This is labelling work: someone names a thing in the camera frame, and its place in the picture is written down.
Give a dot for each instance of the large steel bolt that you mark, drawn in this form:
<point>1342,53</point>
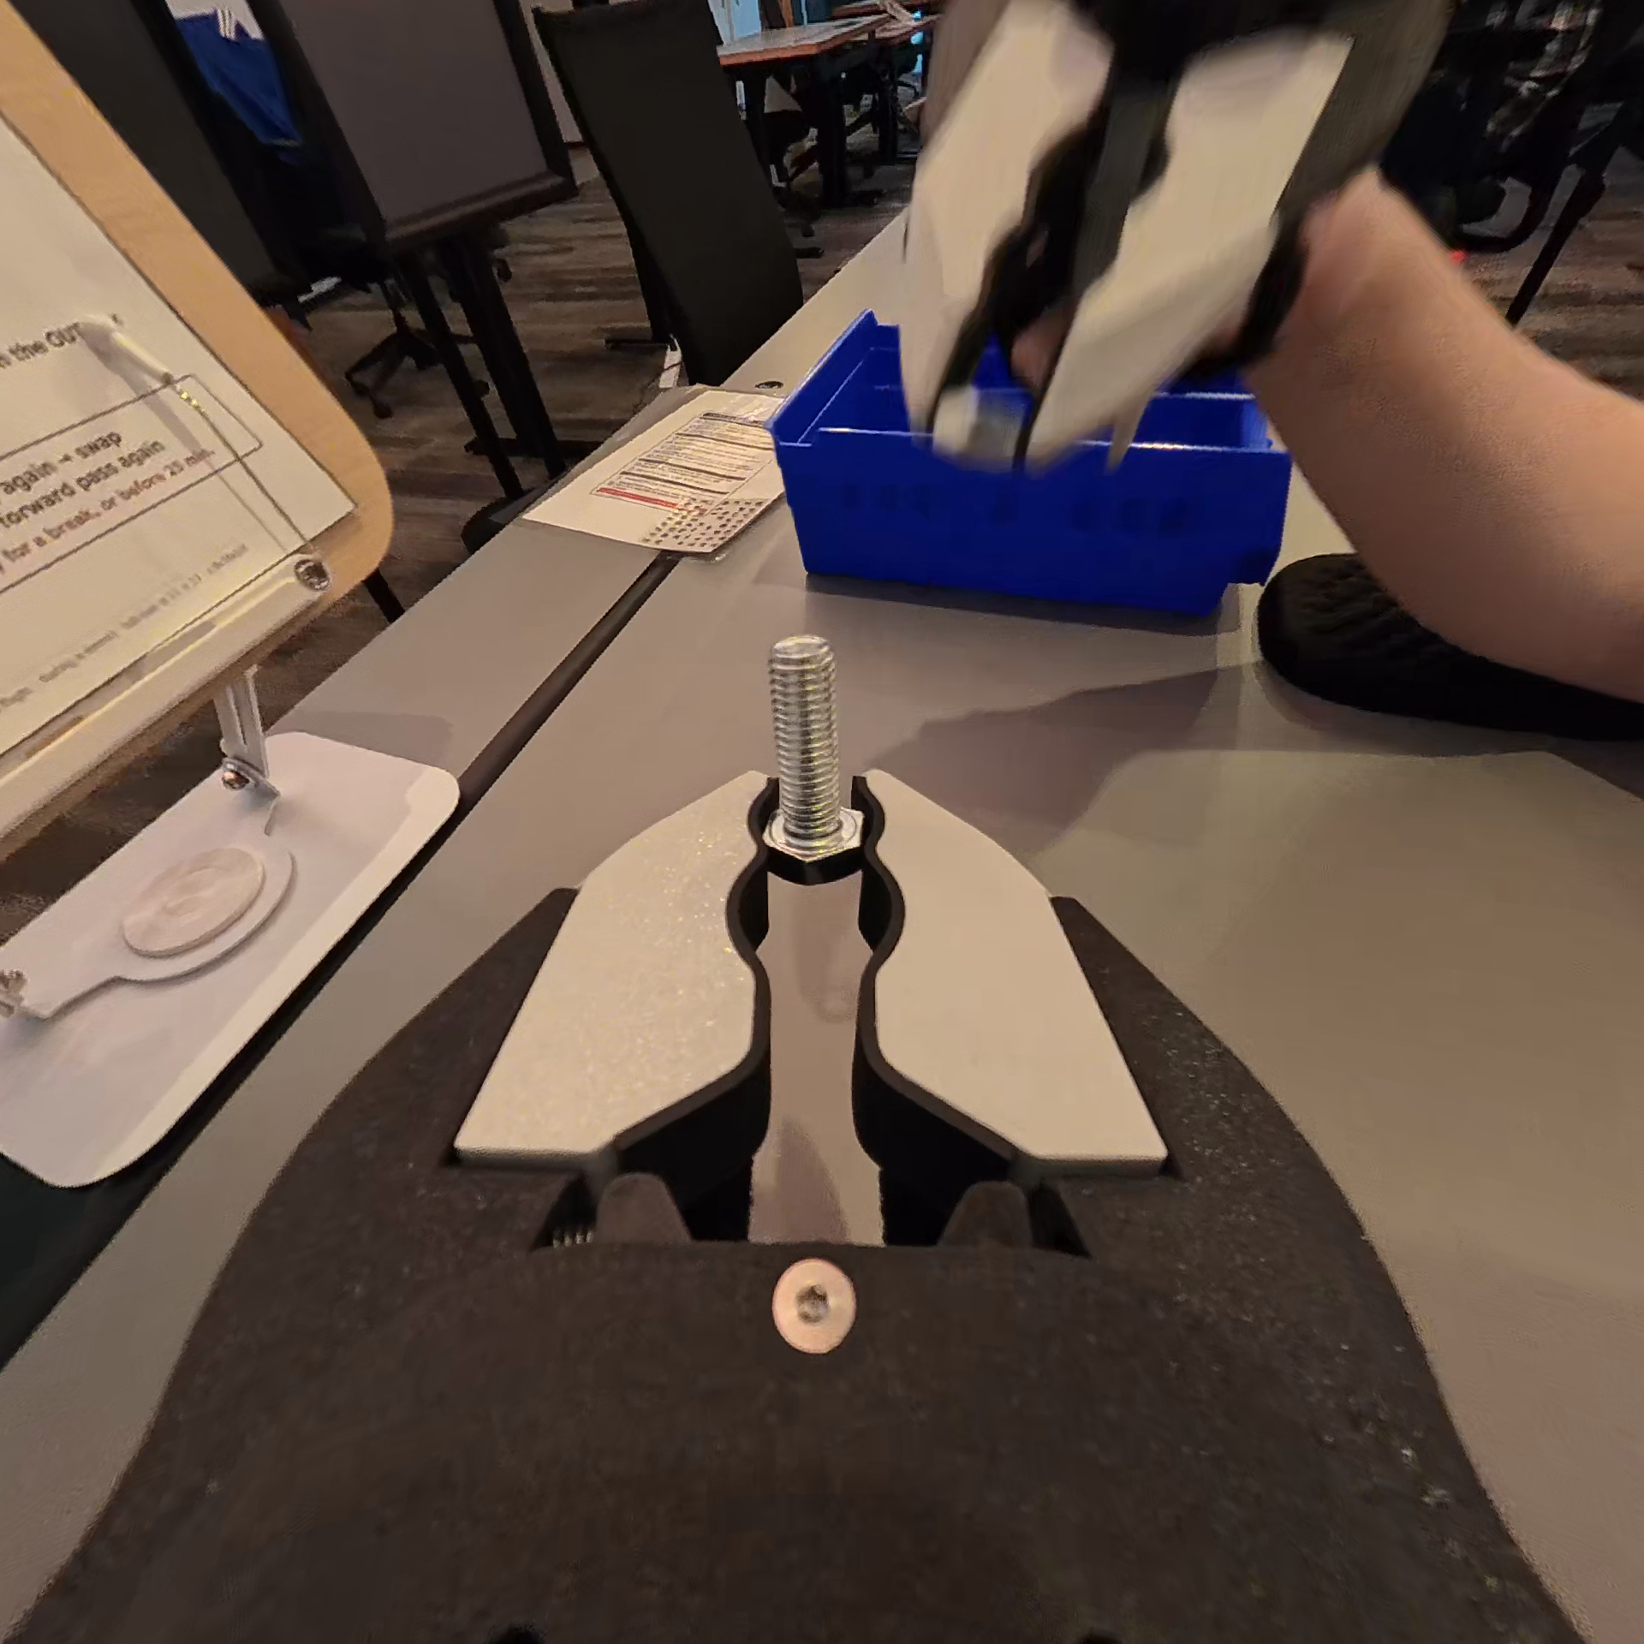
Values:
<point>804,732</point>

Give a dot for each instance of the printed instruction poster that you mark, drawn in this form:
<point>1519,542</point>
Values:
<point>76,385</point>

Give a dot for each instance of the laminated printed instruction sheet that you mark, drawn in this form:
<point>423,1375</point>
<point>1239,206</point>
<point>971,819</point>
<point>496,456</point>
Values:
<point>668,464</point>

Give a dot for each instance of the blue plastic bin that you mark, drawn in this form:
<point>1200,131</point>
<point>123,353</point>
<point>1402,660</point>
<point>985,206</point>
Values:
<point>1028,539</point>

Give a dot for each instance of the person's right forearm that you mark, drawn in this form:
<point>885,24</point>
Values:
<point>1475,489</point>

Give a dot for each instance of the person's right hand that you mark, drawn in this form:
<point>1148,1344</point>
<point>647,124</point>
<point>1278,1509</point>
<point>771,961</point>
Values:
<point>1342,271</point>

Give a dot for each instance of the black panel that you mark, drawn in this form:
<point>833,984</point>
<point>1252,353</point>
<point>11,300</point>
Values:
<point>680,191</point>

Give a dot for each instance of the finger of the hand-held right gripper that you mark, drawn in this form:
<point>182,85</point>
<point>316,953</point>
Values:
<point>990,140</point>
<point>1220,191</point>

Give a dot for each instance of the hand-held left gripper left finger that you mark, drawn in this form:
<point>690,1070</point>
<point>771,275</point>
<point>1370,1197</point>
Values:
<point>603,1028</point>

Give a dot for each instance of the black office chair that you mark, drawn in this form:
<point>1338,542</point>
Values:
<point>398,353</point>

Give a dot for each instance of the wooden board document stand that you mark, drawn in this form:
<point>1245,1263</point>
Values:
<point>321,824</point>

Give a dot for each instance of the wooden top table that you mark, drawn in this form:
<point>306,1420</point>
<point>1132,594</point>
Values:
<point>795,42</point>

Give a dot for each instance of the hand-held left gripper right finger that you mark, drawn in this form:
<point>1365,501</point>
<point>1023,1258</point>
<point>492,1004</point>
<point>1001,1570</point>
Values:
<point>1013,1028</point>

